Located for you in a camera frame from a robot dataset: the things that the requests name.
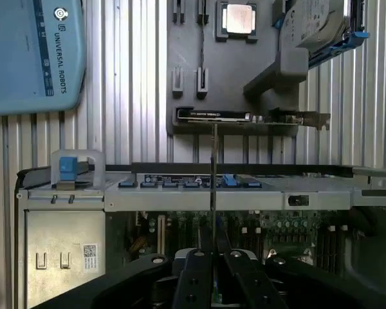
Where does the white RAM slot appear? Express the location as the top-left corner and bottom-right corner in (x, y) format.
(156, 214), (167, 256)

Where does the green motherboard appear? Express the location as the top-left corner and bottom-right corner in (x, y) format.
(128, 210), (353, 270)

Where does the grey open PC case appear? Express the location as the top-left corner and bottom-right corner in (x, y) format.
(15, 162), (386, 309)

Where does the white QR code label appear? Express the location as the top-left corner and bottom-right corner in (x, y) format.
(82, 243), (101, 274)

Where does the grey metal drive cage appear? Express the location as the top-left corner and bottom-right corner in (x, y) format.
(23, 208), (107, 309)

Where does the black graphics card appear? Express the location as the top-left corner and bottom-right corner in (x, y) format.
(176, 108), (331, 131)

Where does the dark grey parts rack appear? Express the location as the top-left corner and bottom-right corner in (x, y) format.
(166, 0), (310, 136)

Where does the silver CPU chip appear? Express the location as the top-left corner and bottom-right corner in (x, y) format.
(221, 3), (257, 35)

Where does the hard disk in blue caddy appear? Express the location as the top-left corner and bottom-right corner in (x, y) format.
(277, 0), (371, 69)

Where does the blue Universal Robots teach pendant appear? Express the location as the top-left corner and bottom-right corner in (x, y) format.
(0, 0), (87, 116)

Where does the clear bracket with blue latch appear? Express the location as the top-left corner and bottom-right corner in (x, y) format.
(50, 149), (106, 191)

